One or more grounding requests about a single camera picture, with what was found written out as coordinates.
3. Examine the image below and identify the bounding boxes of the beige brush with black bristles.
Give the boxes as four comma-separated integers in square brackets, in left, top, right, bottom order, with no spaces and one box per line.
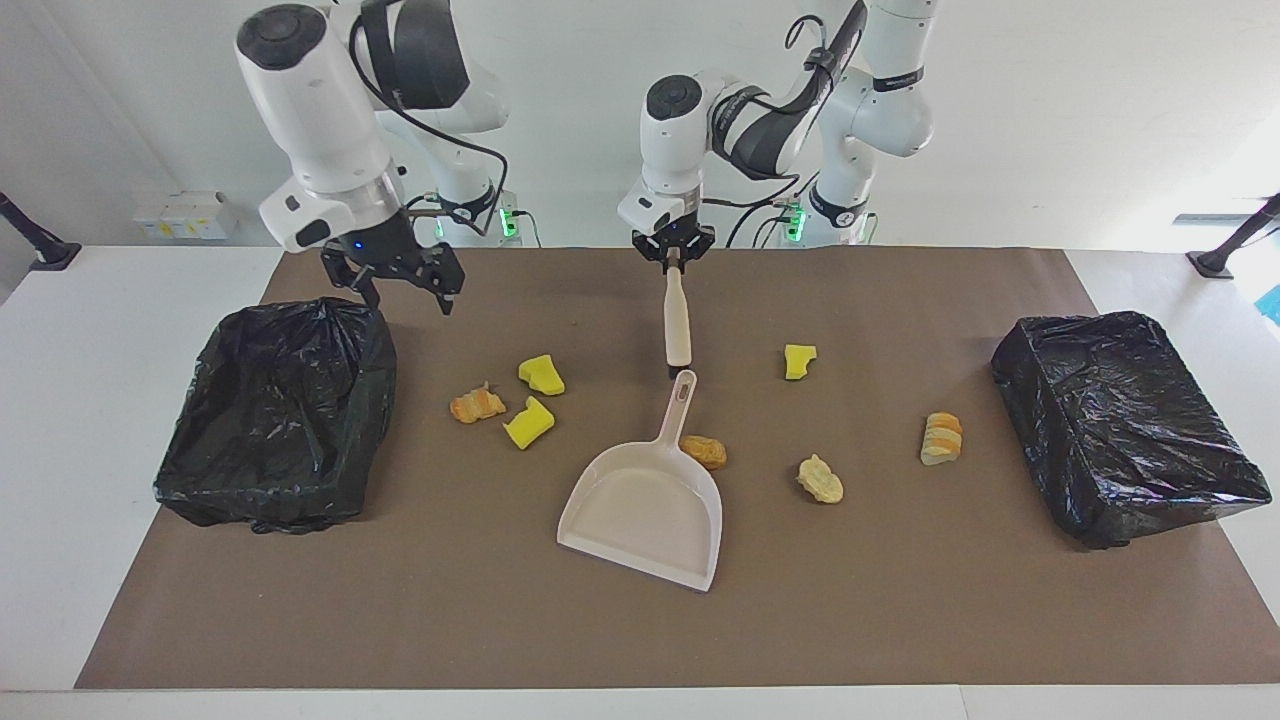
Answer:
[663,262,694,379]

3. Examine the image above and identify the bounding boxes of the orange striped croissant piece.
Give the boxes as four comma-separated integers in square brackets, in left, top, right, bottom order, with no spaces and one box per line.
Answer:
[449,381,508,425]

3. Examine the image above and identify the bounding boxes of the brown bread roll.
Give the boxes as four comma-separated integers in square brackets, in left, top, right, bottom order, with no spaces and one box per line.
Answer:
[680,434,729,472]

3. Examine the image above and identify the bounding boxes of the beige plastic dustpan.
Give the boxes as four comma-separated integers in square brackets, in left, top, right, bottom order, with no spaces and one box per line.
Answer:
[556,369,724,593]

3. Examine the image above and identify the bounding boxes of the pale yellow bread piece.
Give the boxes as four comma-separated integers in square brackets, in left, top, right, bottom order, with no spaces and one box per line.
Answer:
[796,453,846,506]

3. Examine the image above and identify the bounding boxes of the orange striped bread slice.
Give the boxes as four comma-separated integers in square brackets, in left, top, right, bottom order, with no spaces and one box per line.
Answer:
[919,411,965,468]

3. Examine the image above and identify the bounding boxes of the black bag lined bin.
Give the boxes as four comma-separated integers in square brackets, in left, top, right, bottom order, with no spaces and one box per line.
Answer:
[152,296,399,535]
[990,310,1274,551]

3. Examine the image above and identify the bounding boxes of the white power strip boxes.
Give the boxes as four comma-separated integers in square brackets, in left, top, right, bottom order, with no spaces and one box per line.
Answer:
[132,192,241,241]

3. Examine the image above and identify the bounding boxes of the brown table mat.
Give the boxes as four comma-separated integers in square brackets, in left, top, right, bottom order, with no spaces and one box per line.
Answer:
[75,247,1280,691]

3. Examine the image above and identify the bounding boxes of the black left base cable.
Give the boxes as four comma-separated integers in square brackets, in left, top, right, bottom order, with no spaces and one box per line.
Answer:
[725,195,806,249]

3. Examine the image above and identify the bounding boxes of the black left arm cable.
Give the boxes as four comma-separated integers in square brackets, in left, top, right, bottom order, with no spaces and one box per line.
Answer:
[700,10,841,216]

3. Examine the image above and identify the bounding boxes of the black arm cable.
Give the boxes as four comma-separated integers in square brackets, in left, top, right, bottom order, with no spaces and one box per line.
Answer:
[345,0,511,236]
[700,10,841,216]

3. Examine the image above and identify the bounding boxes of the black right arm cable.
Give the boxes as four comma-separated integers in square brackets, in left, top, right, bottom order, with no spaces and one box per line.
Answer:
[345,0,511,236]

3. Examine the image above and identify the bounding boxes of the black camera stand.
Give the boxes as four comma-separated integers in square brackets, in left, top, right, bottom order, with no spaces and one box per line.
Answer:
[1186,193,1280,280]
[0,190,83,273]

